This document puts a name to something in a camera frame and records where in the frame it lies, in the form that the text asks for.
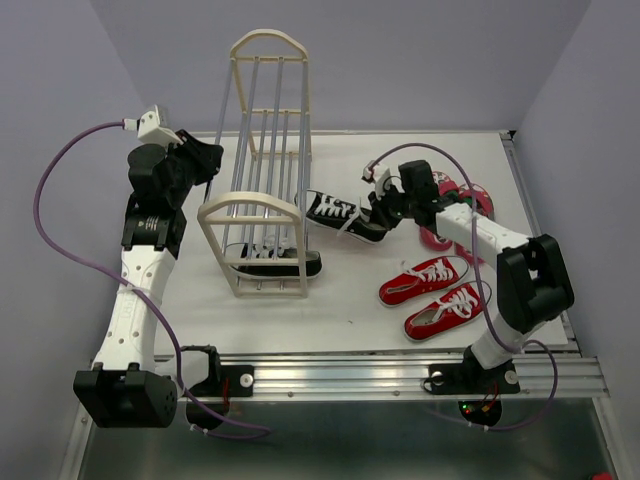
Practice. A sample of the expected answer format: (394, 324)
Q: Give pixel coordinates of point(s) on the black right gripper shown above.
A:
(376, 209)

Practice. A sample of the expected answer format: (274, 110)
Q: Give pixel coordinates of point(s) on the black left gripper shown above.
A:
(207, 155)

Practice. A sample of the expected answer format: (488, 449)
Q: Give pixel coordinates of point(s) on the beige chrome shoe shelf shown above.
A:
(269, 75)

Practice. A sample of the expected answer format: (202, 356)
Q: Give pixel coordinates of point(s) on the black sneaker white laces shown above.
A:
(265, 261)

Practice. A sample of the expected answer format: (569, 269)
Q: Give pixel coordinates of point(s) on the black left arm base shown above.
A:
(213, 383)

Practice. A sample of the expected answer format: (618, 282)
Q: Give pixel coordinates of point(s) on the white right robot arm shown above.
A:
(532, 282)

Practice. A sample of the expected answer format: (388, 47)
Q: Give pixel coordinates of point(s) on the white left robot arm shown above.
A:
(123, 388)

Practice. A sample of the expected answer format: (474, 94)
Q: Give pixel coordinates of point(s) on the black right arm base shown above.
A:
(479, 390)

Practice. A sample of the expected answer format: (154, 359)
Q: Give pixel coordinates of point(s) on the pink flip-flop right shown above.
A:
(485, 207)

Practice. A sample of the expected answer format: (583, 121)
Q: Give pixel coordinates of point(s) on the red sneaker upper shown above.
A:
(433, 275)

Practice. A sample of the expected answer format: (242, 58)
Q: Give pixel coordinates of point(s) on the red sneaker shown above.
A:
(433, 275)
(454, 309)

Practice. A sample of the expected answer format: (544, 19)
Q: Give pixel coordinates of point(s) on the red sneaker lower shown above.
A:
(454, 309)

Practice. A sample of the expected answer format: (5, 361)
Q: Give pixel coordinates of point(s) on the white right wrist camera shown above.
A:
(378, 175)

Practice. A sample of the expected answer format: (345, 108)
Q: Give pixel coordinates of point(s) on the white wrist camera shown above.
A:
(152, 127)
(378, 175)

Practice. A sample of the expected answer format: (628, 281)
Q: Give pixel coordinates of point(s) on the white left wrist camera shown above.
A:
(152, 127)

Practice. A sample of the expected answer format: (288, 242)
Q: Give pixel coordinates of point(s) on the aluminium mounting rail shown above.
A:
(398, 377)

